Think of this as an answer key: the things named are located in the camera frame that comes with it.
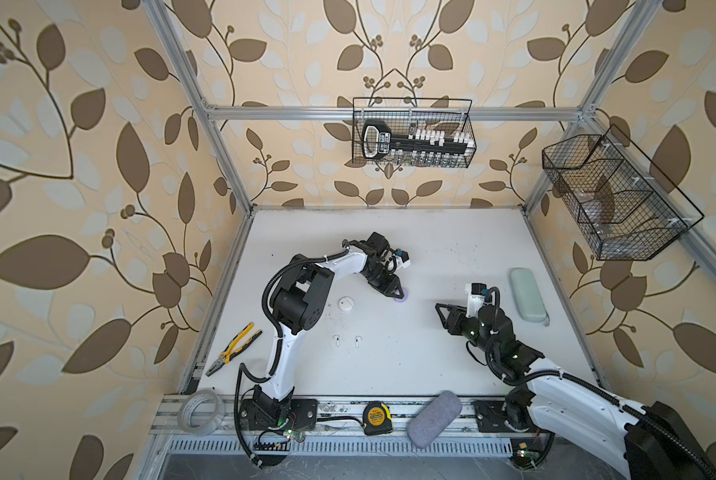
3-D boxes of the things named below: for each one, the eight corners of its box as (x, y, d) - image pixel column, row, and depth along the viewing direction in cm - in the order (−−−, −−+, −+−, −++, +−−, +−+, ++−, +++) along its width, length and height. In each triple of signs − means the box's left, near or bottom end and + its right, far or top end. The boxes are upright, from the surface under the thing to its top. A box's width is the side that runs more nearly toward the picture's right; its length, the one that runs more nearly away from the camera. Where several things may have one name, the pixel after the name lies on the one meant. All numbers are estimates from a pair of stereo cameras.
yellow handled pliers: (203, 369, 85) (200, 367, 83) (254, 324, 93) (252, 322, 91) (211, 379, 83) (208, 376, 81) (262, 332, 91) (260, 330, 90)
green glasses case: (518, 322, 91) (522, 318, 89) (508, 270, 104) (511, 266, 102) (547, 326, 91) (551, 322, 89) (534, 273, 103) (537, 269, 101)
